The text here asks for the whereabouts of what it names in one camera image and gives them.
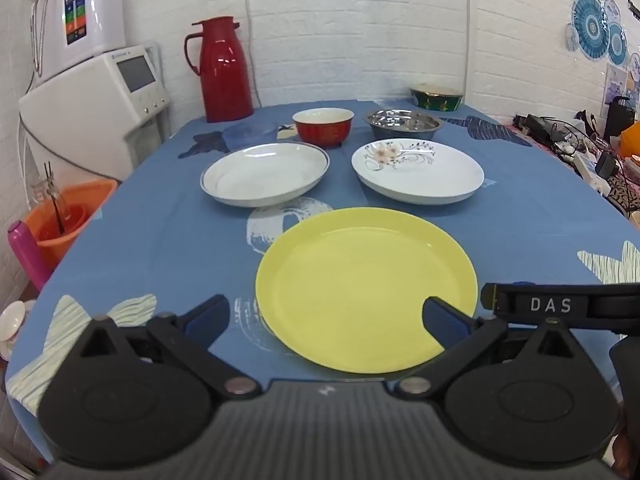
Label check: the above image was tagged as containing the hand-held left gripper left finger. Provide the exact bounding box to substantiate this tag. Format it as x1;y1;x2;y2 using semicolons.
75;294;261;402

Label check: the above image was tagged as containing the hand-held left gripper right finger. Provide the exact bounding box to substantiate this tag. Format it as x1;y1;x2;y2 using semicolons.
395;296;586;404

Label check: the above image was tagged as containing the yellow plate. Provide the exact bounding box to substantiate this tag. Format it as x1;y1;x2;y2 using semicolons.
255;207;478;375

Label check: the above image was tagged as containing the white floral plate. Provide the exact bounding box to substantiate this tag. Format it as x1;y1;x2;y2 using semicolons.
351;138;485;206

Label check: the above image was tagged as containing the white plate with blue rim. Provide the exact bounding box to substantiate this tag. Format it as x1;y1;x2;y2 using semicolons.
200;142;331;208

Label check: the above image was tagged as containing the blue plastic bowl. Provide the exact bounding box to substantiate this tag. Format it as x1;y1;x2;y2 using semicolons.
221;122;278;154

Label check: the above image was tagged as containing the stainless steel bowl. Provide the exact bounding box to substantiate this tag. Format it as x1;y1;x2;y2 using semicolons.
364;109;445;144

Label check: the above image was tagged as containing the red bowl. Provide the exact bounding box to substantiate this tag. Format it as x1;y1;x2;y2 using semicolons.
292;108;355;149

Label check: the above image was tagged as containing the blue printed tablecloth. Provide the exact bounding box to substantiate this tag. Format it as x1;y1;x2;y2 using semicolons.
5;100;640;463

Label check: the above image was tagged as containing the black patterned cloth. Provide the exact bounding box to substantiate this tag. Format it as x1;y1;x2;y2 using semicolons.
595;170;640;222

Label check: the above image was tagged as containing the white power strip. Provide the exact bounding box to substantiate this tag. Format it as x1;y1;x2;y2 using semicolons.
572;152;611;194

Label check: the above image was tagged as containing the black power adapter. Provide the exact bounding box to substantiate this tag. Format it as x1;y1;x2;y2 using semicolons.
595;151;621;180

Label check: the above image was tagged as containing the small red basket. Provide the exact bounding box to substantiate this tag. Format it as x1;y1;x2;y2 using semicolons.
37;203;92;242

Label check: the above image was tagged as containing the orange plastic basin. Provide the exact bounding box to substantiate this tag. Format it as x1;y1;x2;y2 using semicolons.
24;179;118;271

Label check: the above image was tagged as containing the orange object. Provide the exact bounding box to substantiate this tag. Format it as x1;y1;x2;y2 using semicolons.
620;121;640;162

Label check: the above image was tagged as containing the pink bottle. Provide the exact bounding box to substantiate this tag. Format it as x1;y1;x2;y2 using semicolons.
7;221;53;291

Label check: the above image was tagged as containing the black bag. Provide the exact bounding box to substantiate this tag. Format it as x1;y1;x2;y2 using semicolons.
603;96;637;141

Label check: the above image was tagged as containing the white ceramic cup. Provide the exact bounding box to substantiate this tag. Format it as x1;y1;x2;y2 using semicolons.
0;300;27;361

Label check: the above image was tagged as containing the clear glass bottle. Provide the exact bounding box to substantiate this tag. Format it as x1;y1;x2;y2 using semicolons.
31;162;76;236

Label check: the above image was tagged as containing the green bowl with gold rim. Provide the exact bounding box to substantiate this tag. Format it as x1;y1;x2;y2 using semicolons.
410;84;465;113

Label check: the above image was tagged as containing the white appliance with screen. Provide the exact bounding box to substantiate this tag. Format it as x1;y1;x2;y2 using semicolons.
19;42;173;182

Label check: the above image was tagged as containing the red thermos jug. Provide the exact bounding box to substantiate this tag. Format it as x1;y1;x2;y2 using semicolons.
184;16;255;123

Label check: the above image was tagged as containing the medium blue paper fan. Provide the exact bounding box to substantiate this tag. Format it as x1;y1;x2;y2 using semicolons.
606;22;629;66

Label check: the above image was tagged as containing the large blue paper fan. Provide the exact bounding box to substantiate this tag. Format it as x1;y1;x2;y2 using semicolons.
571;0;610;61

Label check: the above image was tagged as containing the white water purifier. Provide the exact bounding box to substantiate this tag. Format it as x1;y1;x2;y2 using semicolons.
30;0;127;80

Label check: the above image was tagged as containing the tangle of black cables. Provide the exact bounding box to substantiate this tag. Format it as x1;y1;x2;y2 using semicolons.
514;112;601;161

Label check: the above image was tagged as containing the wall poster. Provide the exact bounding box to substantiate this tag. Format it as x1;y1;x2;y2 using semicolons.
605;64;630;106

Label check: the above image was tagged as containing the grey appliance cable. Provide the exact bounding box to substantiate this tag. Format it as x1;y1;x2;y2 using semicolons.
19;115;122;184

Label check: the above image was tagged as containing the white wall pipe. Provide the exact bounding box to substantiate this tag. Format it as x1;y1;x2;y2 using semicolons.
462;0;474;106

